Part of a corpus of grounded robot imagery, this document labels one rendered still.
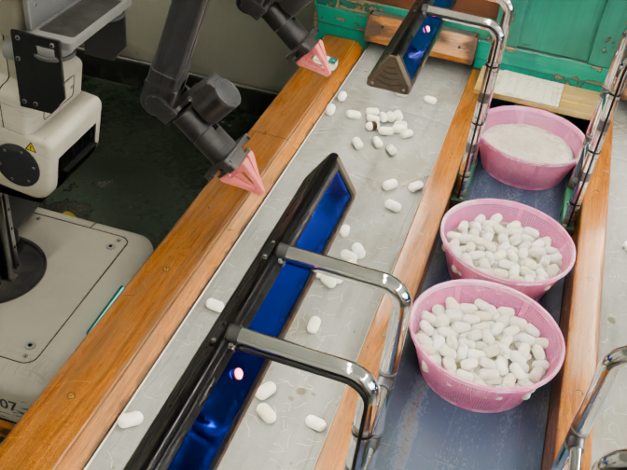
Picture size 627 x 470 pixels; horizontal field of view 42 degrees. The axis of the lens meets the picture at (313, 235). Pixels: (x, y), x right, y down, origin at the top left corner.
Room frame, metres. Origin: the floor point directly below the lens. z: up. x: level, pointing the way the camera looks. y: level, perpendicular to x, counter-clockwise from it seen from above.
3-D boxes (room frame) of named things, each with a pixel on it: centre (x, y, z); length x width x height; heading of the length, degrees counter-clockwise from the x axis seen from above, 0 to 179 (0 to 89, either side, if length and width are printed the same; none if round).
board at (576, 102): (1.94, -0.54, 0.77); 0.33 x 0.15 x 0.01; 76
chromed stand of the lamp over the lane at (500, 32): (1.61, -0.25, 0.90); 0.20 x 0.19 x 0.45; 166
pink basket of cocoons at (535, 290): (1.31, -0.38, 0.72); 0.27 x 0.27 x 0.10
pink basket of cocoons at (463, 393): (1.03, -0.31, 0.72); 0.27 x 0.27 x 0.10
